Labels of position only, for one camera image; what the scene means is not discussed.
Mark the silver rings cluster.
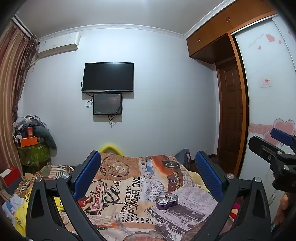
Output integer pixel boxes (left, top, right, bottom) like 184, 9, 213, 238
157, 194, 171, 203

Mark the small black wall monitor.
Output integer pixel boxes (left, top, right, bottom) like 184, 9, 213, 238
93, 92, 122, 115

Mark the wooden overhead cabinet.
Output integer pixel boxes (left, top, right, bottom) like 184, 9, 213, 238
187, 1, 274, 64

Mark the colourful fleece blanket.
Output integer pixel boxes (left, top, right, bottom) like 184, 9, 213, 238
229, 197, 243, 222

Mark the red box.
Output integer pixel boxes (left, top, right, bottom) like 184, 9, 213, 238
1, 166, 21, 187

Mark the newspaper print blanket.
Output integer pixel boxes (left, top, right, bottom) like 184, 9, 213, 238
14, 151, 223, 241

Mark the striped brown curtain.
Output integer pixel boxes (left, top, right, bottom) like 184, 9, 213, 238
0, 22, 38, 171

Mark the brown wooden door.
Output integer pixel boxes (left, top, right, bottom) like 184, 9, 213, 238
217, 59, 243, 174

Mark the yellow cloth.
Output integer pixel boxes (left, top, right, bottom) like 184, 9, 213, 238
14, 187, 69, 236

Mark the clutter pile with orange box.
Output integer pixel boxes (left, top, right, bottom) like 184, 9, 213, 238
13, 114, 57, 174

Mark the dark blue bag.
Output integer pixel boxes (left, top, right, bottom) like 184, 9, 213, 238
174, 149, 191, 171

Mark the white wardrobe sliding door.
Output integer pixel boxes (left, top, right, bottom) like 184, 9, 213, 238
234, 14, 296, 223

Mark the purple heart-shaped tin box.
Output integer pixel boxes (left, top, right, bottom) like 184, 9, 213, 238
156, 192, 179, 210

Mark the white air conditioner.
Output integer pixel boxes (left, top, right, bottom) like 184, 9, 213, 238
37, 32, 81, 59

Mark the yellow pillow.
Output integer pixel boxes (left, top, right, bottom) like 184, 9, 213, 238
99, 144, 125, 156

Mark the black wall television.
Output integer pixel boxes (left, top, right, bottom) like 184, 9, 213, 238
82, 62, 134, 92

